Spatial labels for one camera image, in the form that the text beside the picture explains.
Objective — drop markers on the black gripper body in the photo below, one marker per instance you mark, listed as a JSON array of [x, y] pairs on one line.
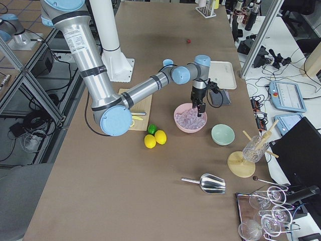
[[196, 95]]

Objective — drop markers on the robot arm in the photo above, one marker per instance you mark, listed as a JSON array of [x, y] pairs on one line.
[[91, 35]]

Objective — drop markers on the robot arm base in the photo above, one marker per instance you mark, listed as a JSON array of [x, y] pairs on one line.
[[16, 36]]

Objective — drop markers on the pile of clear ice cubes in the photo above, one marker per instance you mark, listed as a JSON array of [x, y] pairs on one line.
[[189, 119]]

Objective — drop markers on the blue plastic cup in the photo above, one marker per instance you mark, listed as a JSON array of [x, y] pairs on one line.
[[167, 63]]

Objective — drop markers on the wooden cup stand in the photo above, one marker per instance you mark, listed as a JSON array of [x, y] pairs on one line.
[[242, 163]]

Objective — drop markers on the steel ice scoop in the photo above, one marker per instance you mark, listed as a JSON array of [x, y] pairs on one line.
[[209, 183]]

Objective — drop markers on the pink-white cup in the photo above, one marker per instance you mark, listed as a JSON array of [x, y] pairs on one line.
[[201, 3]]

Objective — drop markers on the yellow-green cup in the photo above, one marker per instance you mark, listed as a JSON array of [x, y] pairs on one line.
[[216, 4]]

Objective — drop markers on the pink bowl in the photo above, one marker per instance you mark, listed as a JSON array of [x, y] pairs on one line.
[[180, 109]]

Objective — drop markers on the grey folded cloth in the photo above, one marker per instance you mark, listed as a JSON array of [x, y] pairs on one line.
[[220, 98]]

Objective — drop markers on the cream rabbit tray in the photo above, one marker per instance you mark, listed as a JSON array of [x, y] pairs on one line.
[[222, 73]]

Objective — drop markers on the green bowl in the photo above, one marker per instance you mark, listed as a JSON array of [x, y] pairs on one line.
[[222, 134]]

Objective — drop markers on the yellow lemon upper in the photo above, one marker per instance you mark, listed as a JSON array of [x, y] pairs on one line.
[[160, 137]]

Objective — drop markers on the yellow lemon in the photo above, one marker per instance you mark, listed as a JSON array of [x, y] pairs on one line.
[[160, 137], [149, 141]]

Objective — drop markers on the green lime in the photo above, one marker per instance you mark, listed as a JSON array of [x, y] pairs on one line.
[[152, 129]]

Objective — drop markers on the wooden cutting board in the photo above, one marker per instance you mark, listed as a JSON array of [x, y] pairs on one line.
[[142, 106]]

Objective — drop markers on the yellow lemon lower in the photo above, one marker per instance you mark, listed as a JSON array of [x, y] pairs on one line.
[[149, 141]]

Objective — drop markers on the steel muddler rod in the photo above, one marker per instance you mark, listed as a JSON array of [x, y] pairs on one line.
[[139, 113]]

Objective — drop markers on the clear glass on stand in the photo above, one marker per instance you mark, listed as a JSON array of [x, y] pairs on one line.
[[251, 152]]

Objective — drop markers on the blue teach pendant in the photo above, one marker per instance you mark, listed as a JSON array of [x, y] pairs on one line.
[[287, 121], [286, 96]]

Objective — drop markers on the black laptop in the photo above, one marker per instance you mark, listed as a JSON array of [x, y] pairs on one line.
[[299, 154]]

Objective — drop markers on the wine glass rack tray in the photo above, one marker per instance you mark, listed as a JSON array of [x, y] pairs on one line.
[[265, 214]]

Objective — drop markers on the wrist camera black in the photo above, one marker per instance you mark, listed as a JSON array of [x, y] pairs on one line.
[[213, 87]]

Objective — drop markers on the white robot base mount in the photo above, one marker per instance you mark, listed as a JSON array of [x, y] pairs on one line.
[[119, 68]]

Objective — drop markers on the white wire cup rack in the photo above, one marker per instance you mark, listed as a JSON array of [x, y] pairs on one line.
[[207, 11]]

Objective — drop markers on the aluminium frame post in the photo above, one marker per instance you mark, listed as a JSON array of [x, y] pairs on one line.
[[271, 14]]

